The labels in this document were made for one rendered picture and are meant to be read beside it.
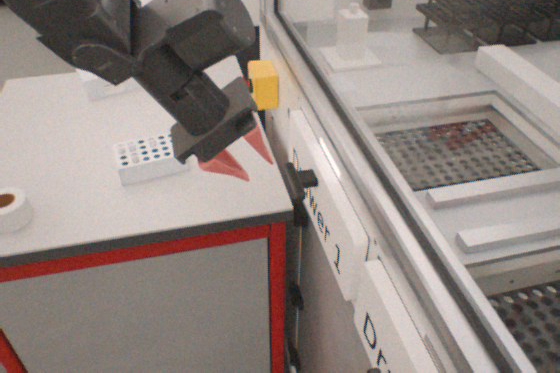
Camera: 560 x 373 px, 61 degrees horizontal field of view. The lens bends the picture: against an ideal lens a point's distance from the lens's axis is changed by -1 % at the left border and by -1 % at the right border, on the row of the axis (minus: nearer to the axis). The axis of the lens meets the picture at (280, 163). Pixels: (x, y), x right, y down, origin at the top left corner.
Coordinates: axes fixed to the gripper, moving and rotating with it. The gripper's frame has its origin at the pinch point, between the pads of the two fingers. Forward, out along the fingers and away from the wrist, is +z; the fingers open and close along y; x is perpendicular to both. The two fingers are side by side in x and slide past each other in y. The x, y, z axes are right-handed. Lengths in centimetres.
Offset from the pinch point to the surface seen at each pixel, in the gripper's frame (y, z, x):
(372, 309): 2.8, 11.4, -17.1
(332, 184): 5.8, 8.6, -0.9
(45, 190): -38.7, -1.1, 29.2
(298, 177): 2.2, 8.2, 3.5
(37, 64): -122, 29, 259
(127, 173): -25.0, 5.0, 27.2
